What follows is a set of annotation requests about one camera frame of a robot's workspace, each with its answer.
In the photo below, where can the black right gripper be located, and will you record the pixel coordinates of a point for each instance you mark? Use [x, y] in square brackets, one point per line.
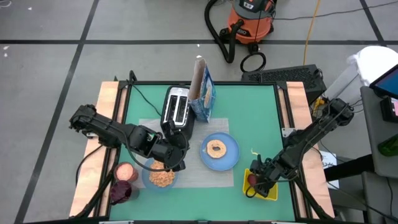
[267, 171]

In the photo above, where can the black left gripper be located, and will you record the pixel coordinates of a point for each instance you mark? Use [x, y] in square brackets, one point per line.
[177, 152]

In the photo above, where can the small red round food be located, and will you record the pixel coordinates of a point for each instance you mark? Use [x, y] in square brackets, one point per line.
[251, 180]

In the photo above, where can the blue cereal box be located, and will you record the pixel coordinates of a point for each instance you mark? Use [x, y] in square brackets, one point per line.
[203, 96]

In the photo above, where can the toasted bagel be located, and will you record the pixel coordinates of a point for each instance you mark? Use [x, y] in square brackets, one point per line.
[211, 154]

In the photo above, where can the cereal flakes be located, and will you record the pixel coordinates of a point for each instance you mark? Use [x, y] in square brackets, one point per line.
[161, 179]

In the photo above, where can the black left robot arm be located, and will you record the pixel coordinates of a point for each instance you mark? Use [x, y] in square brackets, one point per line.
[105, 127]

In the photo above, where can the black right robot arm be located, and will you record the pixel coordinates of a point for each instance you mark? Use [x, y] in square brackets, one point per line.
[311, 137]

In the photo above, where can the yellow container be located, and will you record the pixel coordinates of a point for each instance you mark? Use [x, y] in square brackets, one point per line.
[273, 194]

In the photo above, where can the pale yellow scrap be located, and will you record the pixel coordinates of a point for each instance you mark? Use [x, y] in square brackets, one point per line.
[254, 152]

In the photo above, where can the black chrome toaster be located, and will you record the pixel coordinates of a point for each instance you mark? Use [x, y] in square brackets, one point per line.
[178, 99]

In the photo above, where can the blue plate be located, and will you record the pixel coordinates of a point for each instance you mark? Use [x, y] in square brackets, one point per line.
[231, 155]

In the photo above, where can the blue bowl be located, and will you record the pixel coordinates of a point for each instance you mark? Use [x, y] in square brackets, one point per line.
[145, 179]

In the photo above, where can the cup with pink drink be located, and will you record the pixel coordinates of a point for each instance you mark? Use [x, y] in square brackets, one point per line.
[124, 171]

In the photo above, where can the wooden side board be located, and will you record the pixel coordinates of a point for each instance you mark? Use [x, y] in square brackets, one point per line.
[298, 102]
[102, 99]

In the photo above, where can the white printed paper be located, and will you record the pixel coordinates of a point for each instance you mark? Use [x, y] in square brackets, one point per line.
[329, 161]

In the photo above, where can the cup with dark purple drink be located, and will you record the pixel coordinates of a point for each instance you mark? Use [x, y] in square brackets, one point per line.
[121, 191]

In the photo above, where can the light grey panel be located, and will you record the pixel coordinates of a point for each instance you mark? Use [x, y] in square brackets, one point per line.
[342, 87]

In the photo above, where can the grey side table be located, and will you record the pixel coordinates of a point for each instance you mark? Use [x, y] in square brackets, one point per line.
[373, 130]

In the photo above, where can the orange shop vacuum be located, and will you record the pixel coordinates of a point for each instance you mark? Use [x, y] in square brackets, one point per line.
[248, 25]

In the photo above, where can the green bottle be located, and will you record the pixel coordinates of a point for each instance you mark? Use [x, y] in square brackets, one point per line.
[390, 146]

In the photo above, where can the black device with pink label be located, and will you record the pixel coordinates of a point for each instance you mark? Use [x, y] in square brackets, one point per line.
[387, 109]

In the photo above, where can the tablet with blue screen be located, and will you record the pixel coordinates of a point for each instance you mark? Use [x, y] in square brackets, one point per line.
[388, 84]

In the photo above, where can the white bag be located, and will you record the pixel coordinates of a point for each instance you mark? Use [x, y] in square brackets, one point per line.
[376, 62]

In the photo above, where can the black frame strut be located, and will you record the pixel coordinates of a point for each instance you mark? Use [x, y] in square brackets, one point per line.
[306, 199]
[99, 193]

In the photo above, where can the silver bracket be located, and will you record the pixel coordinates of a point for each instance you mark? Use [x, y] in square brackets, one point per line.
[286, 132]

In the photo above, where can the black table frame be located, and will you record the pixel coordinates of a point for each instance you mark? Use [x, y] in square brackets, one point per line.
[202, 83]

